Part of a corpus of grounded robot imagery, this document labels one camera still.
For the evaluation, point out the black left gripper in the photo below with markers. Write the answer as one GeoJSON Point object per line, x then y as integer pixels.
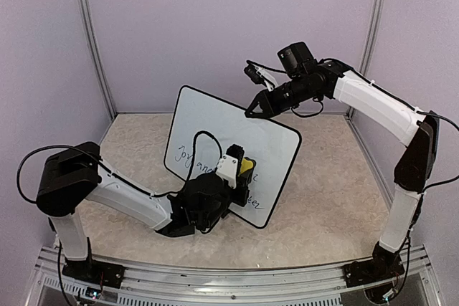
{"type": "Point", "coordinates": [242, 180]}

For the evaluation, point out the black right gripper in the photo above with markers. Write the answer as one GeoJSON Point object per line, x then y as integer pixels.
{"type": "Point", "coordinates": [268, 109]}

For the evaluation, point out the yellow black whiteboard eraser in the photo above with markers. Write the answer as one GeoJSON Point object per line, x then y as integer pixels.
{"type": "Point", "coordinates": [247, 166]}

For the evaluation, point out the white whiteboard with black frame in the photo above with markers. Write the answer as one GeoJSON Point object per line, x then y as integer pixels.
{"type": "Point", "coordinates": [204, 126]}

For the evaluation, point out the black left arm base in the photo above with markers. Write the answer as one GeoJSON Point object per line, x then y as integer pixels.
{"type": "Point", "coordinates": [97, 274]}

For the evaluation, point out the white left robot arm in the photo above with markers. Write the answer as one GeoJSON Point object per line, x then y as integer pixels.
{"type": "Point", "coordinates": [79, 173]}

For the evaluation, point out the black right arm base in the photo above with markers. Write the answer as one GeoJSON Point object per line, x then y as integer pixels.
{"type": "Point", "coordinates": [388, 271]}

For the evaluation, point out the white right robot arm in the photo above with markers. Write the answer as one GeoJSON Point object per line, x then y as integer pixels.
{"type": "Point", "coordinates": [312, 79]}

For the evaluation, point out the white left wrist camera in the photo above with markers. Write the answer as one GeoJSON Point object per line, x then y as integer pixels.
{"type": "Point", "coordinates": [229, 165]}

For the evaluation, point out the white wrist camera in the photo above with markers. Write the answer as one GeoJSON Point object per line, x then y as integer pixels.
{"type": "Point", "coordinates": [260, 76]}
{"type": "Point", "coordinates": [229, 165]}

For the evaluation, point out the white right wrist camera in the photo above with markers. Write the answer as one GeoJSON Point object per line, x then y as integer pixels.
{"type": "Point", "coordinates": [260, 76]}

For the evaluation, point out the aluminium front rail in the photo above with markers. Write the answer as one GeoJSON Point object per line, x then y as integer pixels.
{"type": "Point", "coordinates": [158, 284]}

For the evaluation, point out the aluminium corner post right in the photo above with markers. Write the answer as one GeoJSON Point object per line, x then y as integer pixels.
{"type": "Point", "coordinates": [371, 37]}

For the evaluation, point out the aluminium corner post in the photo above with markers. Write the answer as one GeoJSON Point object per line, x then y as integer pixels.
{"type": "Point", "coordinates": [94, 52]}
{"type": "Point", "coordinates": [371, 37]}

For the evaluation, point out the aluminium corner post left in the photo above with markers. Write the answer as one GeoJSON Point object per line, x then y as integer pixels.
{"type": "Point", "coordinates": [94, 52]}

